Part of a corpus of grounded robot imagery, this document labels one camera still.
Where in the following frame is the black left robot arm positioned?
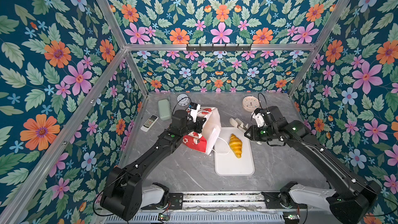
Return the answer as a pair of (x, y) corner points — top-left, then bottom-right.
(99, 110), (207, 222)

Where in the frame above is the white remote control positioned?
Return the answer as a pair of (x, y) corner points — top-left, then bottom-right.
(141, 115), (159, 132)

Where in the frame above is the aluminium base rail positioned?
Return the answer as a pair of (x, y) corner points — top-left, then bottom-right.
(102, 190), (343, 212)

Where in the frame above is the green glasses case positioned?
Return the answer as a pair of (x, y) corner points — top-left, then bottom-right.
(158, 99), (172, 121)

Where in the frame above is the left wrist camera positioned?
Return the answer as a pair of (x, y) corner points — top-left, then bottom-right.
(188, 102), (201, 122)

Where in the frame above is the black hook rail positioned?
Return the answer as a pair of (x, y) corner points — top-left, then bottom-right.
(186, 44), (252, 52)

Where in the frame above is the white rectangular tray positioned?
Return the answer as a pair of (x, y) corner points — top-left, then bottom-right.
(214, 127), (255, 176)

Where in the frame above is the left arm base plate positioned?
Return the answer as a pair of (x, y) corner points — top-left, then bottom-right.
(142, 193), (184, 211)

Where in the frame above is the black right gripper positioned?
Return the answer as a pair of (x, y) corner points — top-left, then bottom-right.
(242, 125), (276, 141)

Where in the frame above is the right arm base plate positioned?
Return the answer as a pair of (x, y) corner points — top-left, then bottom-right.
(261, 191), (307, 209)

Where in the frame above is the red white paper bag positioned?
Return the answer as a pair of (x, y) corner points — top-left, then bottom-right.
(182, 107), (228, 155)

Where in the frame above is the white round alarm clock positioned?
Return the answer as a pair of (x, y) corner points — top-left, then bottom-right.
(177, 94), (190, 107)

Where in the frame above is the yellow fake croissant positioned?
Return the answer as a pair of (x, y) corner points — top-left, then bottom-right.
(229, 134), (243, 159)

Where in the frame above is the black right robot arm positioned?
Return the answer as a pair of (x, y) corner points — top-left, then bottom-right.
(230, 106), (381, 224)

